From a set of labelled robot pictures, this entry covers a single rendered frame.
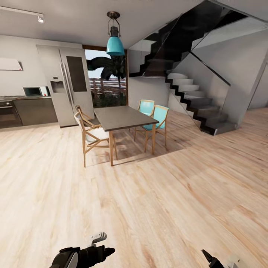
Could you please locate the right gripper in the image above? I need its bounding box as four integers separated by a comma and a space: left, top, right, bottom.
202, 250, 224, 268

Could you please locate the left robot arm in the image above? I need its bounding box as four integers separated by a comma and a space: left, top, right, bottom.
50, 232, 115, 268

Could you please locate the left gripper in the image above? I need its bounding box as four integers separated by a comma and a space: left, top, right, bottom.
84, 245, 115, 268

